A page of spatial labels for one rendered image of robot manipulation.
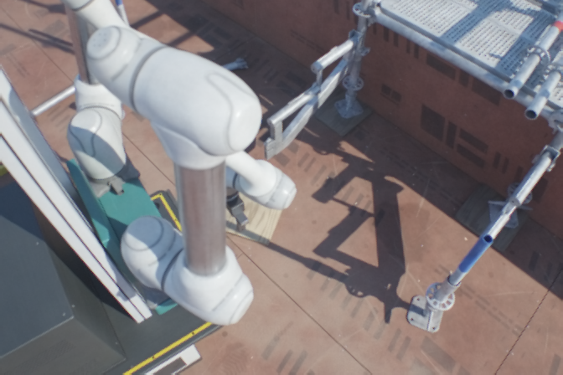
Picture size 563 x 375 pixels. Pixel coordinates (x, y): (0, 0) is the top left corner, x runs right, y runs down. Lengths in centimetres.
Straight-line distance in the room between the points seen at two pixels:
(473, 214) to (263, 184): 156
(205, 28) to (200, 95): 280
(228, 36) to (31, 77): 143
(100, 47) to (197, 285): 60
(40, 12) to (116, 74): 339
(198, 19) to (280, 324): 237
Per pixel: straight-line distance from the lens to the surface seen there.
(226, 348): 209
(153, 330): 183
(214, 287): 110
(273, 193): 120
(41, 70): 352
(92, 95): 161
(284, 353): 207
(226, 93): 69
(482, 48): 224
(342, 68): 242
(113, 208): 162
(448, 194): 256
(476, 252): 161
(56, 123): 307
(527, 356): 234
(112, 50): 77
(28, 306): 142
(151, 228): 121
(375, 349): 211
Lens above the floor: 202
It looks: 53 degrees down
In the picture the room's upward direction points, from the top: straight up
